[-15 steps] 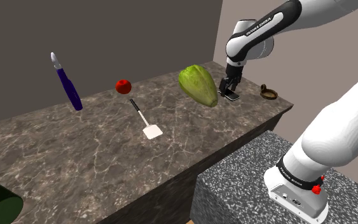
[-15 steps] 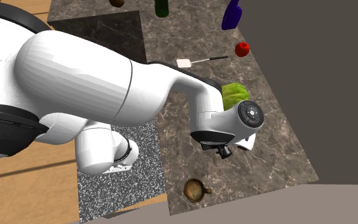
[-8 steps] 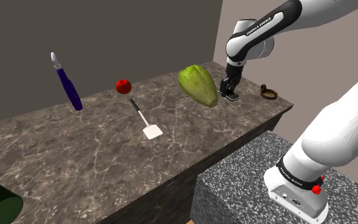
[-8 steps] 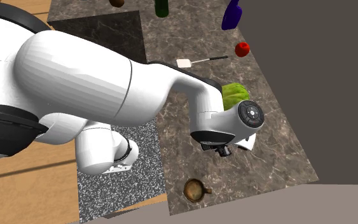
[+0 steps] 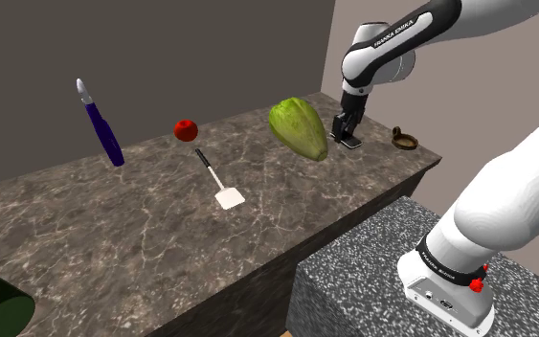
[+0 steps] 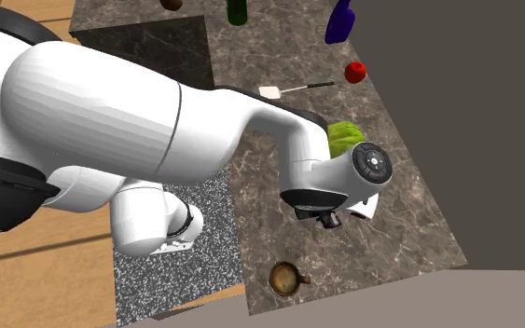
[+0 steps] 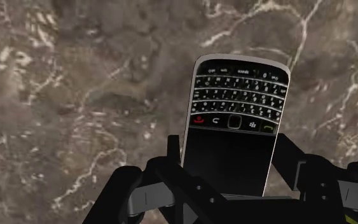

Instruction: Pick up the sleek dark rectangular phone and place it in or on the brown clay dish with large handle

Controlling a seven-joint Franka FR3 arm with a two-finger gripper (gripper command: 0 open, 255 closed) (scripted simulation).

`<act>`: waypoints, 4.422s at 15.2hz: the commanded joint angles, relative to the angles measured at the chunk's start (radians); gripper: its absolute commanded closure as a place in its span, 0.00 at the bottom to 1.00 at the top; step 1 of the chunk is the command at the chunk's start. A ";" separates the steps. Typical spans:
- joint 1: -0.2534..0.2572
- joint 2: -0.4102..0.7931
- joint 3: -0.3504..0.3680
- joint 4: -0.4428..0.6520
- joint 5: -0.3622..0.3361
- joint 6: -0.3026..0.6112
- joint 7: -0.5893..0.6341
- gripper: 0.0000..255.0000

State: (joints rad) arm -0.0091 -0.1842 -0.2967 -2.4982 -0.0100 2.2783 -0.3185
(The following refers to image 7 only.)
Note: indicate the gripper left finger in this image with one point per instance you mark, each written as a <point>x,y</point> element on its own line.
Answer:
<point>163,183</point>

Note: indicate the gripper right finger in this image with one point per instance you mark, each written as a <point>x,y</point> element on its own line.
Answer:
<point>318,176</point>

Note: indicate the black keypad phone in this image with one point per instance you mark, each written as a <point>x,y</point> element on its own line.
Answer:
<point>233,124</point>

